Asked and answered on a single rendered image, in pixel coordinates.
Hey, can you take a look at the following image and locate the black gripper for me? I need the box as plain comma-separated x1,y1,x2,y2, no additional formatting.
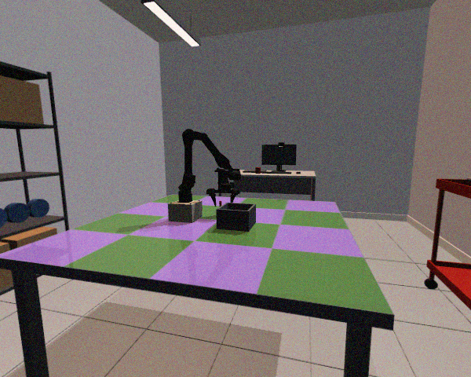
206,179,240,206

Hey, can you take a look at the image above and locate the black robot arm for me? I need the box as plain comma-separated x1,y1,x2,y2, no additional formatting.
178,129,241,203

